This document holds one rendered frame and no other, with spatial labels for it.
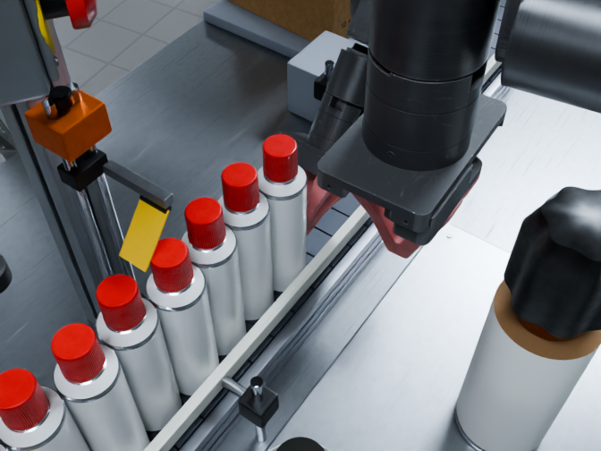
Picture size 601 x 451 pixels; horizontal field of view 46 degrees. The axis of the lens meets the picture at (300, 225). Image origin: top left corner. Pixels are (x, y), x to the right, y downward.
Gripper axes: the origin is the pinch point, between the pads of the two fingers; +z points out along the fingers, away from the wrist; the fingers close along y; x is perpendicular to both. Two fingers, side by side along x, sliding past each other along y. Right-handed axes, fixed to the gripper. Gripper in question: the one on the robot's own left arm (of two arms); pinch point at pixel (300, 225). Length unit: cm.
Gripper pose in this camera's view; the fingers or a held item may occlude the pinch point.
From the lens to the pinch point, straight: 79.6
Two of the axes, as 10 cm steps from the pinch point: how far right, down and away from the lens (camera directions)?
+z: -3.6, 9.0, 2.5
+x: 4.5, -0.7, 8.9
